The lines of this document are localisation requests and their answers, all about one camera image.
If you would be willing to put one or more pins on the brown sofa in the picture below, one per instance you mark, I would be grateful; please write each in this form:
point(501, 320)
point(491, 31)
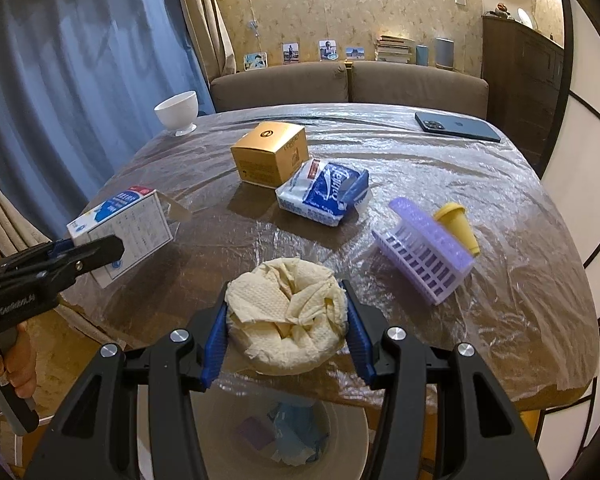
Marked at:
point(405, 85)

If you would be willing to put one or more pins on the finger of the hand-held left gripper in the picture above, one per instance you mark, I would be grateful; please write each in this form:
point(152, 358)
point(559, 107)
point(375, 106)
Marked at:
point(62, 247)
point(100, 250)

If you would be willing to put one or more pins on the wall hook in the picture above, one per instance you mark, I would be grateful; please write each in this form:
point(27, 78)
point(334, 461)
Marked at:
point(253, 27)

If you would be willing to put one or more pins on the stack of books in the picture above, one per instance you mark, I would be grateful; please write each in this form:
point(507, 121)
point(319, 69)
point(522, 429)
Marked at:
point(394, 50)

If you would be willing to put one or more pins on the gold cardboard box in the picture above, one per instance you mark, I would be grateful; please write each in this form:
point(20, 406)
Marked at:
point(265, 155)

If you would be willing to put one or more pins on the dark wooden dresser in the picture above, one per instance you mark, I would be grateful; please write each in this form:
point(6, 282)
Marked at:
point(520, 85)

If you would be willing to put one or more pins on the brown ornament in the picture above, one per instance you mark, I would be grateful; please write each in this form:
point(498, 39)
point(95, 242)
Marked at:
point(501, 10)

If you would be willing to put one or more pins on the photo with light blue frame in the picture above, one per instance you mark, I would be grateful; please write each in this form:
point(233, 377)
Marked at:
point(255, 62)

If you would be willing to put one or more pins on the small blue cylinder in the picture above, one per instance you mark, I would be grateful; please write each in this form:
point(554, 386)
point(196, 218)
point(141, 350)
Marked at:
point(421, 55)

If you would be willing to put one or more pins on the white footed bowl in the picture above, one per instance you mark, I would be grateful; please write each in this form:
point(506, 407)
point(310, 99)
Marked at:
point(177, 110)

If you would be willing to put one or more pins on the photo of building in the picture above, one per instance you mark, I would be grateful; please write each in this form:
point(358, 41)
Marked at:
point(355, 54)

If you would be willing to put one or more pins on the beige curtain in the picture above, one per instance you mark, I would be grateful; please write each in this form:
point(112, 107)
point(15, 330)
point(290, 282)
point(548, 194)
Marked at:
point(210, 10)

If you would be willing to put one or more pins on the dark blue smartphone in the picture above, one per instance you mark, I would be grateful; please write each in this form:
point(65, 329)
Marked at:
point(457, 127)

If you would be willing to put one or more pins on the crumpled blue wrapper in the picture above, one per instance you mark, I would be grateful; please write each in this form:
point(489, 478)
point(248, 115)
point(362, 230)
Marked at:
point(297, 435)

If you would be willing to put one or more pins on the blue curtain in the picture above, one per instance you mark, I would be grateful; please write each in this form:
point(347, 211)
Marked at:
point(80, 85)

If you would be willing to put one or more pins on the purple plastic basket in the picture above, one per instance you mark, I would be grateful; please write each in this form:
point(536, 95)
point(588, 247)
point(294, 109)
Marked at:
point(425, 255)

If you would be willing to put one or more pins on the photo of seated figure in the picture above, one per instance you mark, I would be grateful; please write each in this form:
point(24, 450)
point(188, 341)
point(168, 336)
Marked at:
point(328, 51)

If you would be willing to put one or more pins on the blue and white medicine box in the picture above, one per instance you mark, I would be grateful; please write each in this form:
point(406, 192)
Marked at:
point(130, 220)

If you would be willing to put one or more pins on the white round trash bin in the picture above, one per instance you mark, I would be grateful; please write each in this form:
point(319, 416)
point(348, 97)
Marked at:
point(347, 440)

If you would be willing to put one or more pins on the blue and white tissue pack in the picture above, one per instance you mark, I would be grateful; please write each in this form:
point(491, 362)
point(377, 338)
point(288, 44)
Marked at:
point(320, 192)

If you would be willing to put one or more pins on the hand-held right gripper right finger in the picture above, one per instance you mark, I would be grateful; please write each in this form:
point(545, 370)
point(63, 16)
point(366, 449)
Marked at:
point(362, 350)

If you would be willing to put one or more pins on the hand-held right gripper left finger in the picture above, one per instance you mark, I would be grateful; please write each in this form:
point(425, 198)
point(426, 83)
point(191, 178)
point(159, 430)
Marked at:
point(214, 355)

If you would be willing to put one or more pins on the white black-framed screen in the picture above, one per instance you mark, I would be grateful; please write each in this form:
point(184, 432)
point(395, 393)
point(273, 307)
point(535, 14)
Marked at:
point(590, 185)

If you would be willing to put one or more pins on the purple packet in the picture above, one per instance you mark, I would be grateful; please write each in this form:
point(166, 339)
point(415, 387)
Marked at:
point(255, 432)

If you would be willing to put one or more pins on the cream paper towel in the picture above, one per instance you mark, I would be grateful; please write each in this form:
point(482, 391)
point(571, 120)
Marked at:
point(285, 310)

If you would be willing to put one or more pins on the photo of standing figure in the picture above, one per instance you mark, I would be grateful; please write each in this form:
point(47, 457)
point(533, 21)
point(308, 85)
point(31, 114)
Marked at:
point(291, 53)

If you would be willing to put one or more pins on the person's left hand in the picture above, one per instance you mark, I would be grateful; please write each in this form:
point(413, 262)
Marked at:
point(20, 367)

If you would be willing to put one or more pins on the yellow cone cup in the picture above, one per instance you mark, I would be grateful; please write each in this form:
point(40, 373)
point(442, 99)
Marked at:
point(457, 225)

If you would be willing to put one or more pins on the round white mirror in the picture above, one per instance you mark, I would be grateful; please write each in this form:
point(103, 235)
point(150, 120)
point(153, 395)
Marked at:
point(525, 18)

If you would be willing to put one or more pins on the large grey-blue cylinder speaker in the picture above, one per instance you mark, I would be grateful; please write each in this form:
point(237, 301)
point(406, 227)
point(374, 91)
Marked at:
point(444, 52)

